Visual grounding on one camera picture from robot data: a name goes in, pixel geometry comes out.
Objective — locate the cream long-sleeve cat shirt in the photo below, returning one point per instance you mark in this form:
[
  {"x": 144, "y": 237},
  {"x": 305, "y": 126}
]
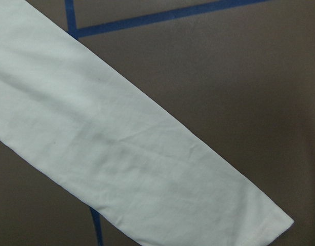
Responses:
[{"x": 74, "y": 118}]

